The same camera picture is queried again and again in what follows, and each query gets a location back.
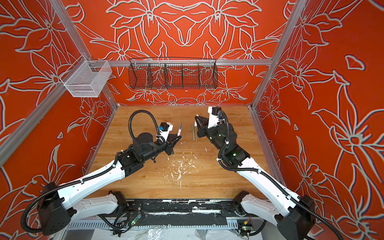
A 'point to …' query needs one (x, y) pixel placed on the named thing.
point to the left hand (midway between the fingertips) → (179, 134)
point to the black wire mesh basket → (172, 73)
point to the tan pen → (195, 133)
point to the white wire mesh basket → (86, 78)
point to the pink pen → (179, 133)
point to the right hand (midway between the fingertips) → (193, 116)
